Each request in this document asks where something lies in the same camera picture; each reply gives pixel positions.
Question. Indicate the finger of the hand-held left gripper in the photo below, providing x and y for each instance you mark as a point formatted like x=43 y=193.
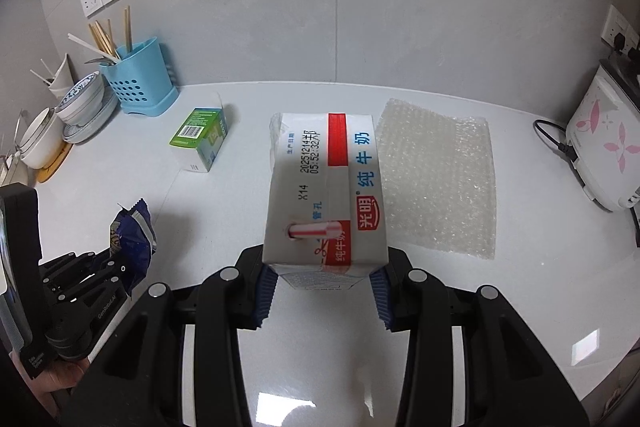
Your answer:
x=90 y=279
x=67 y=264

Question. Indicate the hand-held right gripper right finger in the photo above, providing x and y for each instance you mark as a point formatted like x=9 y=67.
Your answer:
x=382 y=302

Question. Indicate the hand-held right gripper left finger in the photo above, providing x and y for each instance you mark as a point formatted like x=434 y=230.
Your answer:
x=265 y=297

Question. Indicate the blue snack wrapper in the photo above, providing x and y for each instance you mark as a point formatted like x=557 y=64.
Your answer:
x=132 y=242

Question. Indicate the blue white milk carton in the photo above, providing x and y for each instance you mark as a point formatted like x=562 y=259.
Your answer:
x=320 y=187

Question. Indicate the person's left hand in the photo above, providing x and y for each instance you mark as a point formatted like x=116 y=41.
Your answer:
x=60 y=377

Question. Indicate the red striped drinking straw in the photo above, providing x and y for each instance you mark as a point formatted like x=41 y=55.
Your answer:
x=315 y=229

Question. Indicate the round wooden coaster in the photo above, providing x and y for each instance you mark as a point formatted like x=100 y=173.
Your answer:
x=57 y=164

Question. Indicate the plain white bowl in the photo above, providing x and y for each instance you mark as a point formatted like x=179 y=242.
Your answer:
x=42 y=139

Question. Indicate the clear bubble wrap sheet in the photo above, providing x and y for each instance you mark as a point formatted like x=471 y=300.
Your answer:
x=435 y=177

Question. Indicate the white plate stack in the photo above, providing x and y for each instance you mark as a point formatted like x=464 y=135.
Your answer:
x=95 y=127

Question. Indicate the blue patterned bowl stack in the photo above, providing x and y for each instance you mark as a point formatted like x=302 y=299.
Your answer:
x=82 y=97

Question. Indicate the green white small box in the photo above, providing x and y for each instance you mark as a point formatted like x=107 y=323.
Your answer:
x=197 y=137

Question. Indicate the white cup with sticks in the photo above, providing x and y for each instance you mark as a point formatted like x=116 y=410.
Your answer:
x=62 y=79

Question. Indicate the light blue utensil holder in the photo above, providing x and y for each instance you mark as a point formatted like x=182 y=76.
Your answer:
x=140 y=82

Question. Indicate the white plastic stick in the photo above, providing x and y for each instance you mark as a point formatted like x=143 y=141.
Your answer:
x=90 y=47

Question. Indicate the bundle of wooden chopsticks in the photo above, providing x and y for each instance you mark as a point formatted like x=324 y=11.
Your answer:
x=107 y=34

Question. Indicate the white floral rice cooker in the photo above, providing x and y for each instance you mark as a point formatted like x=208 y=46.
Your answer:
x=605 y=137

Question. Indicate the white socket with black plug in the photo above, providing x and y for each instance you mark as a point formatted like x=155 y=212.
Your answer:
x=620 y=29

